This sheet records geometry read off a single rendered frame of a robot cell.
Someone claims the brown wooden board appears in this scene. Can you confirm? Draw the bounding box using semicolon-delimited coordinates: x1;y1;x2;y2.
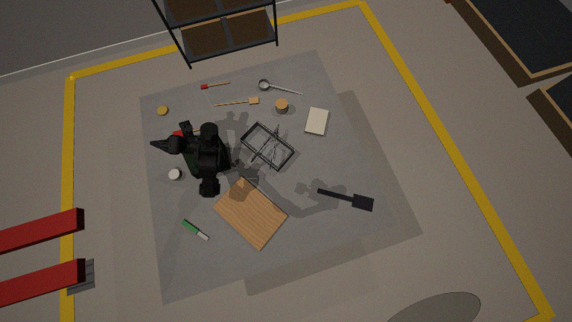
213;176;288;251

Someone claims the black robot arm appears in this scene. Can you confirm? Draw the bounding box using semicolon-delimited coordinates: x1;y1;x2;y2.
179;120;222;198

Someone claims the beige flat rectangular board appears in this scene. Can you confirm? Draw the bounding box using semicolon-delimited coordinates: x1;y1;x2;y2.
305;107;328;136

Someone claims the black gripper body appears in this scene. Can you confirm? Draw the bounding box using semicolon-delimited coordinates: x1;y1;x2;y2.
170;135;201;155

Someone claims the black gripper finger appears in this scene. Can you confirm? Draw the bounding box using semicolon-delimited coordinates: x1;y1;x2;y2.
150;135;171;154

